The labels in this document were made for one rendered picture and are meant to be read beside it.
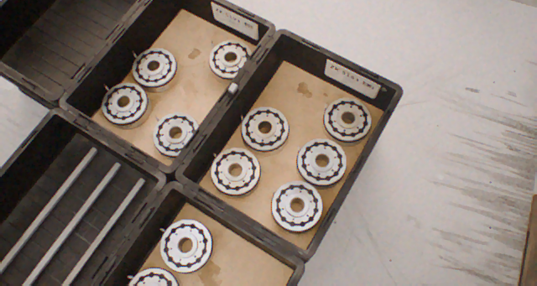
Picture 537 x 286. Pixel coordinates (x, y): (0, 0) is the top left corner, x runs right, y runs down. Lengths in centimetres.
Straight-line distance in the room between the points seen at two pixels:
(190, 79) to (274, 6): 39
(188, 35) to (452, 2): 76
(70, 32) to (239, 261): 71
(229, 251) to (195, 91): 37
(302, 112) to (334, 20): 39
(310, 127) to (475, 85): 50
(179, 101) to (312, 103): 30
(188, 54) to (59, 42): 33
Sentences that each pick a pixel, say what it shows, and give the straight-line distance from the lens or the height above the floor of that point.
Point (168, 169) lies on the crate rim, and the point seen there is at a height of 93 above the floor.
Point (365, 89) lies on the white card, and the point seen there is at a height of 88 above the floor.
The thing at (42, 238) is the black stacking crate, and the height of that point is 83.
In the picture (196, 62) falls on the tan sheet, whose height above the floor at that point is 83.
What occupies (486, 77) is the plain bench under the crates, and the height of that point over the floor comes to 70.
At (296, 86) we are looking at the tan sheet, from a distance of 96.
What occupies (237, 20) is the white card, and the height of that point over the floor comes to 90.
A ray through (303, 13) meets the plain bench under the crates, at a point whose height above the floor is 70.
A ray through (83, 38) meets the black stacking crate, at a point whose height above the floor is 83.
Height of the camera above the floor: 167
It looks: 69 degrees down
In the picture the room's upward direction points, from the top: 5 degrees counter-clockwise
